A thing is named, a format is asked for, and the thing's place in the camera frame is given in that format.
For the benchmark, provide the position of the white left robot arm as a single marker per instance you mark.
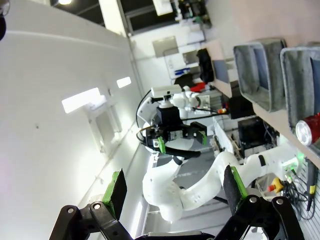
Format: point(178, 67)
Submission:
point(200, 190)

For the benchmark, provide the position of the small white background robot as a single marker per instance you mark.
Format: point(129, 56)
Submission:
point(186, 100)

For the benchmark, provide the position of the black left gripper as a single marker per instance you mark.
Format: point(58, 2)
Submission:
point(168, 116)

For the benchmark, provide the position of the small rectangular light panel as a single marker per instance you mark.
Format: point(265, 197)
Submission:
point(123, 82)

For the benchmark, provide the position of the black computer tower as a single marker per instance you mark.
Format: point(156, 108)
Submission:
point(252, 133)

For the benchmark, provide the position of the round ceiling lamp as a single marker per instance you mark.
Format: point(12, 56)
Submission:
point(65, 2)

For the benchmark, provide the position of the black equipment box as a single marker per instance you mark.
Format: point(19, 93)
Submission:
point(241, 107)

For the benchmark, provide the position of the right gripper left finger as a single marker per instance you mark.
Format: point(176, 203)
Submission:
point(117, 195)

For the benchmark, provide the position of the slotted aluminium base plate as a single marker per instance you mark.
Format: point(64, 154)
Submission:
point(301, 175)

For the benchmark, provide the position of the crushed red drink can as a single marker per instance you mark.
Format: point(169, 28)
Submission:
point(310, 130)

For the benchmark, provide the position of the white box machine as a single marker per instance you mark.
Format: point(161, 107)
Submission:
point(163, 6)

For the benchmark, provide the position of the grey wall panel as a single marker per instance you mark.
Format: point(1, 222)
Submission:
point(165, 46)

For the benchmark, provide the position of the grey fabric basket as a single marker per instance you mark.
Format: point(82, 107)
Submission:
point(297, 82)
point(275, 75)

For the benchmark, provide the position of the blue grey board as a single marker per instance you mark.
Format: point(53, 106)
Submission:
point(221, 71)

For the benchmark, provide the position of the yellow emergency stop button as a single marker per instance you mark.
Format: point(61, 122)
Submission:
point(275, 186)

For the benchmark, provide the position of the large rectangular light panel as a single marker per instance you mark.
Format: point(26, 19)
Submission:
point(80, 100)

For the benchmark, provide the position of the black backpack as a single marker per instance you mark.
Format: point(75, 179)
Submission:
point(205, 65)

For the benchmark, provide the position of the red cloth item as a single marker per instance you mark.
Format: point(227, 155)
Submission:
point(198, 87)

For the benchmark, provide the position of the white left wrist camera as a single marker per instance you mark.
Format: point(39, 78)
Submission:
point(166, 90)

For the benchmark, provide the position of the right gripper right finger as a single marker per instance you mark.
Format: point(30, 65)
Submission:
point(231, 192)

